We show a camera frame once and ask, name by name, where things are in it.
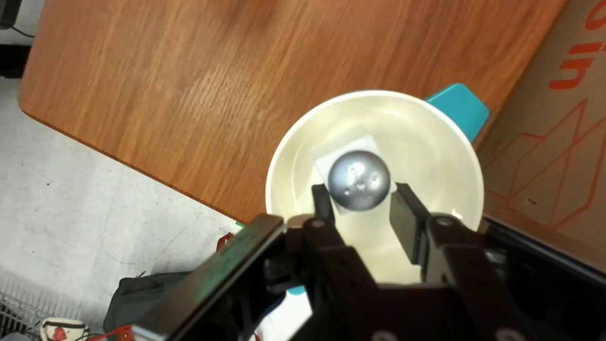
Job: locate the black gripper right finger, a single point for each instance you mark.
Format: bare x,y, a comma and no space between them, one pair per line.
436,242

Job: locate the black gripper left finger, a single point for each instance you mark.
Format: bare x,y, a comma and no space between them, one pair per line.
325,242

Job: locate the white salt cellar silver top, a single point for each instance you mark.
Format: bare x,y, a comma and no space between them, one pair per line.
359,180

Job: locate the brown cardboard sheet red print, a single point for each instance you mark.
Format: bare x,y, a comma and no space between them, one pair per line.
556,125

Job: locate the brown wooden table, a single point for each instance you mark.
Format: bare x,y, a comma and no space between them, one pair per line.
190,81

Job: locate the white mug red print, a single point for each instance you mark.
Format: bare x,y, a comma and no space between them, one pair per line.
63,329

